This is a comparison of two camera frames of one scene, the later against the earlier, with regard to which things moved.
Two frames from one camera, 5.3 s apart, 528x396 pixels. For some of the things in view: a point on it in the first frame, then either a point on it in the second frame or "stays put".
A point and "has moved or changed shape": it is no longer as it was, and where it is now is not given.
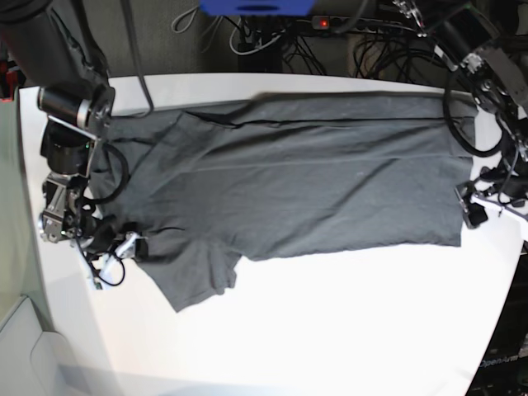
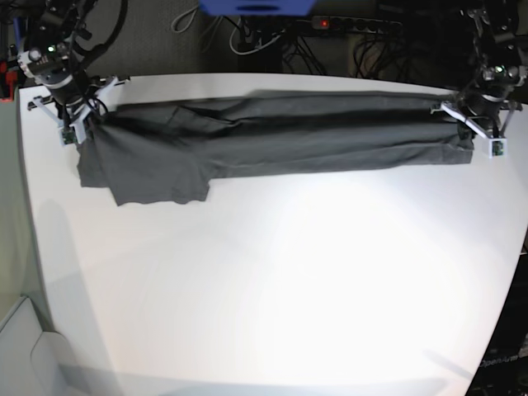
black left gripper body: (106, 234) to (77, 105)
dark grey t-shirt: (199, 187) has moved or changed shape
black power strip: (323, 22) stays put
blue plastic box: (261, 7) stays put
